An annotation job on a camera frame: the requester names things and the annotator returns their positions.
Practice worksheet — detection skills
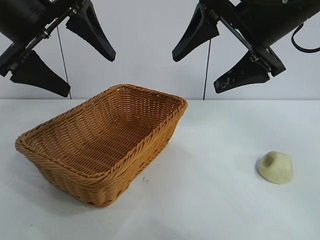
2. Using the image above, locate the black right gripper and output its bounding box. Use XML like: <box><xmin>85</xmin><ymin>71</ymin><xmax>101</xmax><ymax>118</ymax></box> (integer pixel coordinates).
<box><xmin>171</xmin><ymin>0</ymin><xmax>320</xmax><ymax>95</ymax></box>

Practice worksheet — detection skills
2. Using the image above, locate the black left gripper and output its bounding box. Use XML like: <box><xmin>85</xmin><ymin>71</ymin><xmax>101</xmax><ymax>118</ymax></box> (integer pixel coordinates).
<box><xmin>0</xmin><ymin>0</ymin><xmax>88</xmax><ymax>98</ymax></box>

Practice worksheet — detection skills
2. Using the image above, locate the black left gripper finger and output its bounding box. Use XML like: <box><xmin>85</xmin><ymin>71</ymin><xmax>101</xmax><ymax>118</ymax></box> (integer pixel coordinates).
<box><xmin>65</xmin><ymin>0</ymin><xmax>117</xmax><ymax>62</ymax></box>

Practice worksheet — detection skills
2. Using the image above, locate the brown woven wicker basket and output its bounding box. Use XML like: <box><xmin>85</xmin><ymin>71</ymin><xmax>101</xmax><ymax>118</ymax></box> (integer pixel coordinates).
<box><xmin>14</xmin><ymin>83</ymin><xmax>189</xmax><ymax>208</ymax></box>

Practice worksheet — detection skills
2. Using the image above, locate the pale yellow egg yolk pastry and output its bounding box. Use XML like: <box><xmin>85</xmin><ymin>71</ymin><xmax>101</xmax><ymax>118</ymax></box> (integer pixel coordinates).
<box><xmin>255</xmin><ymin>150</ymin><xmax>294</xmax><ymax>186</ymax></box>

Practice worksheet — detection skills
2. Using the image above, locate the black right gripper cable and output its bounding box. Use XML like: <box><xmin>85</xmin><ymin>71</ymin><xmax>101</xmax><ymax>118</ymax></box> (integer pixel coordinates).
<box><xmin>290</xmin><ymin>23</ymin><xmax>320</xmax><ymax>54</ymax></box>

